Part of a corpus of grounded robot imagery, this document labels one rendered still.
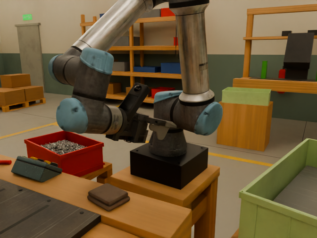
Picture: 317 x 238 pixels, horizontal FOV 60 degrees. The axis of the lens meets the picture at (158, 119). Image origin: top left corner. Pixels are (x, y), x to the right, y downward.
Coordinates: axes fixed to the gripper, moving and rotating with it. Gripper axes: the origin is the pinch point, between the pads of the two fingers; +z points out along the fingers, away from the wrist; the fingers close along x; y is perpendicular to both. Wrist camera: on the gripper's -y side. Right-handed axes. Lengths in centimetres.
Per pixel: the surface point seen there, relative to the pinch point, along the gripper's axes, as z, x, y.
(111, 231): -20.9, 8.4, 28.5
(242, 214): 1.1, 32.5, 18.2
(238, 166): 251, -43, 46
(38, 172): -19.2, -27.6, 26.1
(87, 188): -12.8, -11.0, 25.8
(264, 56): 485, -116, -142
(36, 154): -1, -57, 30
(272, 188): 22.3, 34.6, 13.0
